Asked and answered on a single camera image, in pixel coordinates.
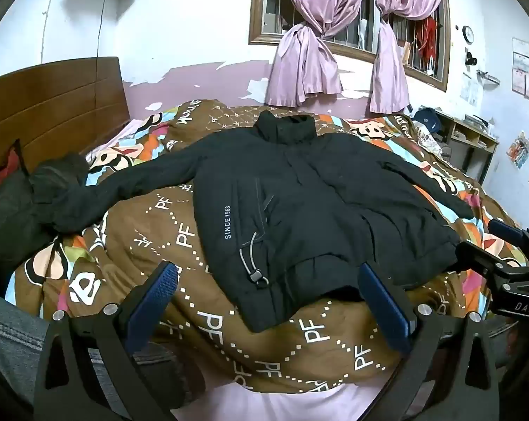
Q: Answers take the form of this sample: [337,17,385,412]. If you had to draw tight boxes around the blue cap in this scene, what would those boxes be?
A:
[413,107,442,136]

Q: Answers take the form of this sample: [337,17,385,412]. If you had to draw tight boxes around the wide pink curtain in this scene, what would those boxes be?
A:
[264,0,372,107]

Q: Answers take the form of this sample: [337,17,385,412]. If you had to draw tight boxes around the wooden headboard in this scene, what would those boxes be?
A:
[0,57,131,180]

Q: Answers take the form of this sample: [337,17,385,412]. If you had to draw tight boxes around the wooden desk shelf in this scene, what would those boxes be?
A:
[422,109,499,182]

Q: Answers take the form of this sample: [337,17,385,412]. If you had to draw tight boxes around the dark green jacket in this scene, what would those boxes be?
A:
[0,153,90,268]

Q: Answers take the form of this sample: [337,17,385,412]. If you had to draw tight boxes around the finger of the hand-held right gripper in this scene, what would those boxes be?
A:
[487,218,529,267]
[455,239,529,291]

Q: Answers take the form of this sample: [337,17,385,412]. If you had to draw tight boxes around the red hanging clothes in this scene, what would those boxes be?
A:
[415,15,440,60]

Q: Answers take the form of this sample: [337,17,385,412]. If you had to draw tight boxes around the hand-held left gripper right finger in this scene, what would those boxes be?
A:
[358,262,499,421]

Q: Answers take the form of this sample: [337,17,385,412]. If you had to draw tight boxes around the pale pink bed sheet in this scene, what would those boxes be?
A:
[194,360,407,421]

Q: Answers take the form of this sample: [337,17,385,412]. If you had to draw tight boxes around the wooden framed window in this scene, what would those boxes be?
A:
[249,0,451,93]

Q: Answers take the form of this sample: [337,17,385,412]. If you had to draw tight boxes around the black wall cable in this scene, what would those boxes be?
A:
[95,0,104,59]

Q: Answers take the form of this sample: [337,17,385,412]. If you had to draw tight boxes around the red black cloth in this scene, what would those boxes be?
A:
[0,139,26,182]

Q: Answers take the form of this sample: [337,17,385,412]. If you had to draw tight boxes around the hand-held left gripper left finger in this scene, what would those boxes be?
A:
[33,261,179,421]

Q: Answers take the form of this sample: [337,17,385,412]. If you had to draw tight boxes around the cartoon wall sticker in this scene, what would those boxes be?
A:
[507,132,529,169]

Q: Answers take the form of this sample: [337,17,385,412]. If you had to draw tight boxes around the floral cloth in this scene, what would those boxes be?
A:
[415,123,445,159]

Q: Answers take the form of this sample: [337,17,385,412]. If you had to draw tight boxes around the brown printed quilt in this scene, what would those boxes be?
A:
[4,99,529,393]

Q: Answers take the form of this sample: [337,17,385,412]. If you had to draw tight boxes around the person's leg in jeans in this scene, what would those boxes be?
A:
[0,289,190,421]

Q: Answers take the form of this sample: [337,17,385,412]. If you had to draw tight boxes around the row of wall papers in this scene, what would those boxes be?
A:
[512,37,529,101]

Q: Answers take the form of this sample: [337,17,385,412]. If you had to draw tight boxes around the narrow pink curtain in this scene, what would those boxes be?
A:
[369,0,447,114]

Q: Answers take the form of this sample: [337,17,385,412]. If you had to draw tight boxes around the black padded jacket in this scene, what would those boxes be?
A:
[49,111,475,333]

